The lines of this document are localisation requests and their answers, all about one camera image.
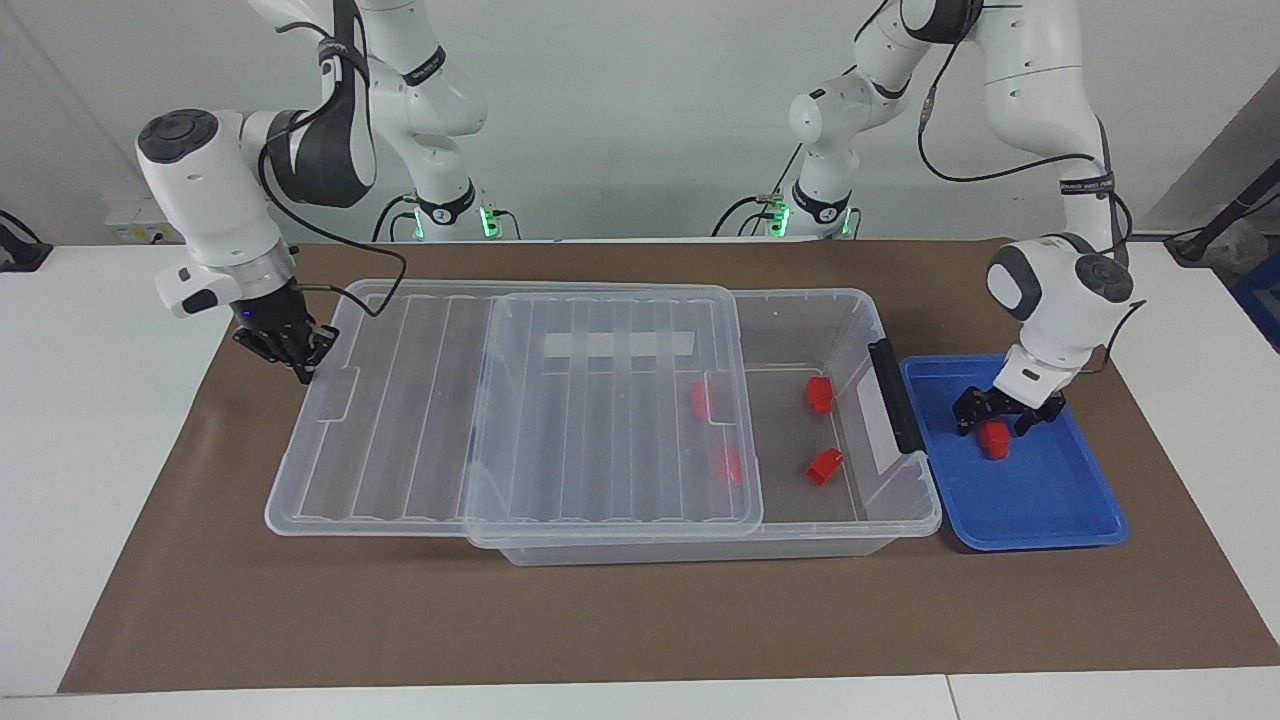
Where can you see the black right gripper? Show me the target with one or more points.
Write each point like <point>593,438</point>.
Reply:
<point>280,325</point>

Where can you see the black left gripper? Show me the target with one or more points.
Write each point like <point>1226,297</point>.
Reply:
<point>1000,403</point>

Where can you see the red block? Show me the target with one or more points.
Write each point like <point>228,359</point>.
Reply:
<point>820,394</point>
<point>730,466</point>
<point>824,467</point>
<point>703,400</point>
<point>994,440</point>

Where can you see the clear ribbed plastic lid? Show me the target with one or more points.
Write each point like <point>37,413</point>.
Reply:
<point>400,440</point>

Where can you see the blue plastic tray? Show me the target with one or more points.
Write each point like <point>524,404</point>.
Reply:
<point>1050,500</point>

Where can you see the clear plastic storage box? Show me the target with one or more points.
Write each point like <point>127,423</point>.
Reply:
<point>800,530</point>

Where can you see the white power strip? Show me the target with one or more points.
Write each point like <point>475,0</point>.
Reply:
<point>140,230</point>

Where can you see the brown paper table mat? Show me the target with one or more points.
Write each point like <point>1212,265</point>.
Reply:
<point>300,600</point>

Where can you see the blue crate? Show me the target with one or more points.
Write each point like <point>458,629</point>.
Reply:
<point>1265,300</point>

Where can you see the crumpled grey plastic bag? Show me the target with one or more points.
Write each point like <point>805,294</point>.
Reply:
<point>1240,245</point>

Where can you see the black table clamp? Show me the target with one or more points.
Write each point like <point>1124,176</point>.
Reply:
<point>20,255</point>

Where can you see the black tripod pole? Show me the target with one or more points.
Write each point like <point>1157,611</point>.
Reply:
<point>1230,212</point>

